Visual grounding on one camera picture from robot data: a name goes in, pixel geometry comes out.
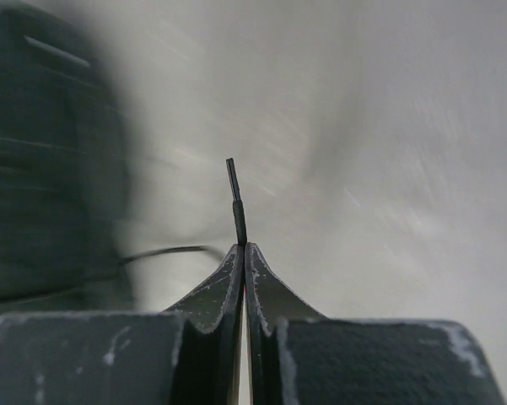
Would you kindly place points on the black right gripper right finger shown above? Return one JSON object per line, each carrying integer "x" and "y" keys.
{"x": 299, "y": 356}

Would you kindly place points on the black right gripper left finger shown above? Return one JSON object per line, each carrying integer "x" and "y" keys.
{"x": 189, "y": 354}

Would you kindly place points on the black shoe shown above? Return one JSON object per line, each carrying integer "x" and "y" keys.
{"x": 64, "y": 179}

